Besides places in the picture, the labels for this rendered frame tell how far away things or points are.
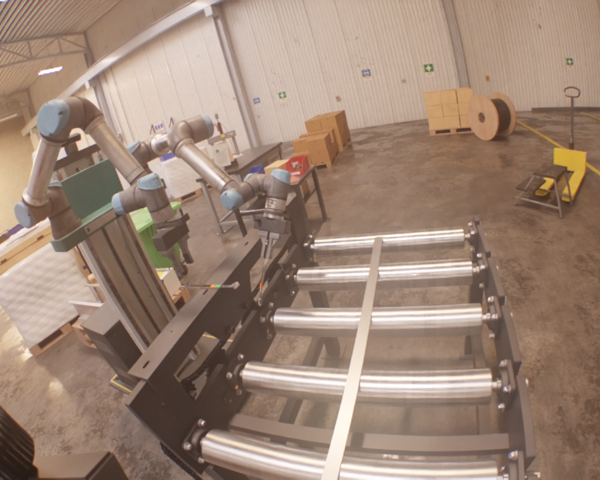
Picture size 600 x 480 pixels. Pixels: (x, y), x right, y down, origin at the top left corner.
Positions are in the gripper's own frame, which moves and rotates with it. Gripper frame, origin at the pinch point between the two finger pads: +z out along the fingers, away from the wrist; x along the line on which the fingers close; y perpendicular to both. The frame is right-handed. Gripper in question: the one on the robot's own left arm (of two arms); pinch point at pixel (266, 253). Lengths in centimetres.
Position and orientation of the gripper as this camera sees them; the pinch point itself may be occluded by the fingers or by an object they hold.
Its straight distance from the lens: 121.9
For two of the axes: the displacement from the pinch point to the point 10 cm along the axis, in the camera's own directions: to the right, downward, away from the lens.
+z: -1.8, 9.8, 0.6
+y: -3.9, -0.2, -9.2
